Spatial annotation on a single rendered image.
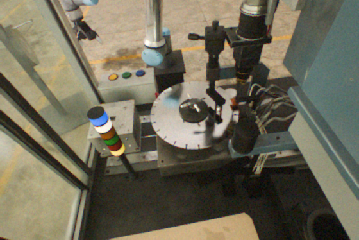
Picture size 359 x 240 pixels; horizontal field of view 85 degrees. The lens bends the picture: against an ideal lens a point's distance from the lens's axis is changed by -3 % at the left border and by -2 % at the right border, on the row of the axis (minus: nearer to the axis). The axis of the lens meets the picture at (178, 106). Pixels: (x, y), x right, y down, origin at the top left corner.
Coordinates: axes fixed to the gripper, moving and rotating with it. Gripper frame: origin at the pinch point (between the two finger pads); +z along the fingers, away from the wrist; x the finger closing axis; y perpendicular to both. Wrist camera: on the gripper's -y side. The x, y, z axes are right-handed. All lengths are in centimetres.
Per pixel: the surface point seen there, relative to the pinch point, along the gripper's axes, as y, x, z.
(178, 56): -28, -43, 16
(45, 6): -39, 19, -41
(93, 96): -38.6, 19.7, -1.5
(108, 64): 116, -47, 91
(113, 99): -34.8, 10.9, 9.8
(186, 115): -80, 3, -5
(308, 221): -125, 7, -5
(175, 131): -81, 9, -4
